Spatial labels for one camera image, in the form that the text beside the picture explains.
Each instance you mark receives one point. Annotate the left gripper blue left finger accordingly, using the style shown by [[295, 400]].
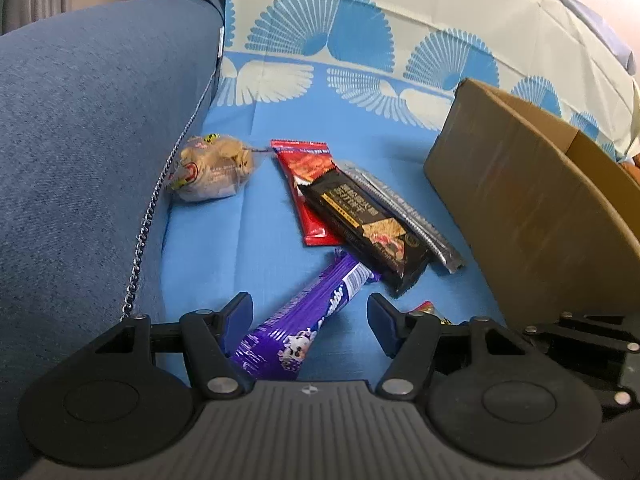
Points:
[[235, 319]]

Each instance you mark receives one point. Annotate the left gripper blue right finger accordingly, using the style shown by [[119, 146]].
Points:
[[391, 327]]

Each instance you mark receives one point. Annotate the small red yellow candy bar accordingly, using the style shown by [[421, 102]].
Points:
[[427, 308]]

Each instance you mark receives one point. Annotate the purple milk candy bar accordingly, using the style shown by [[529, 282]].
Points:
[[277, 348]]

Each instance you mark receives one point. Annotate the black chocolate bar packet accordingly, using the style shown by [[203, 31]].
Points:
[[374, 234]]

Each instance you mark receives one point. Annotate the silver foil stick packet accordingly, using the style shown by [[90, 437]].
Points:
[[447, 255]]

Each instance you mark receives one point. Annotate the clear bag of peanuts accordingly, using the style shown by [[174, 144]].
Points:
[[213, 167]]

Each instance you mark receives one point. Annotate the brown cardboard box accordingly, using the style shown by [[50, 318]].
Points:
[[551, 219]]

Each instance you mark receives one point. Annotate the blue fan-pattern sofa cover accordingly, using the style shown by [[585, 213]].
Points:
[[373, 79]]

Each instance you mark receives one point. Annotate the grey-blue sheet on backrest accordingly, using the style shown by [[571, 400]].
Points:
[[590, 15]]

